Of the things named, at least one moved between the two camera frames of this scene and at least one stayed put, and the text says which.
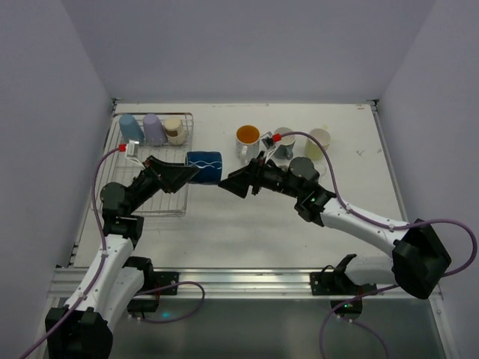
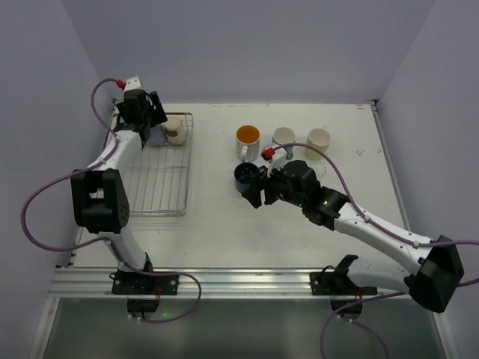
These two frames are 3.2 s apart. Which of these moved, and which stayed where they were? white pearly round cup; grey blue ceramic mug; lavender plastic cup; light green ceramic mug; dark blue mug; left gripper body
Moved: left gripper body; dark blue mug
Stayed: lavender plastic cup; light green ceramic mug; grey blue ceramic mug; white pearly round cup
